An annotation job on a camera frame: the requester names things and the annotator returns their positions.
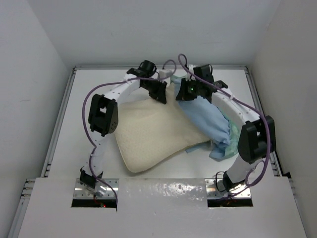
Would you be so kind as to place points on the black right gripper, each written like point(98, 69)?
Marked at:
point(182, 95)

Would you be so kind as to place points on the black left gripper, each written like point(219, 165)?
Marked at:
point(160, 95)

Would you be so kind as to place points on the cream quilted pillow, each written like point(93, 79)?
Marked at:
point(148, 132)

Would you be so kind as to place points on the blue and green pillowcase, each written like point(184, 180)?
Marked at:
point(222, 133)

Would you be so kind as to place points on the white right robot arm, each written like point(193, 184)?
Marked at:
point(257, 134)

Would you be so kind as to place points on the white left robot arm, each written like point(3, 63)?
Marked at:
point(100, 111)

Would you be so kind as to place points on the white front cover board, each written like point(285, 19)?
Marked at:
point(162, 208)

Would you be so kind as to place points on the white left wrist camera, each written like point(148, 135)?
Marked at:
point(164, 74)

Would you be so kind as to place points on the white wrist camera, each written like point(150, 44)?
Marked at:
point(190, 74)
point(164, 74)

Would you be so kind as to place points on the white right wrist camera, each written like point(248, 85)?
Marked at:
point(190, 74)

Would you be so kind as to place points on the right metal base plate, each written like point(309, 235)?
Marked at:
point(216, 190)

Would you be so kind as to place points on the metal base plate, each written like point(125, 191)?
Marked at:
point(101, 191)
point(216, 190)

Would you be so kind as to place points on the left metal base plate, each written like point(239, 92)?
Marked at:
point(101, 191)

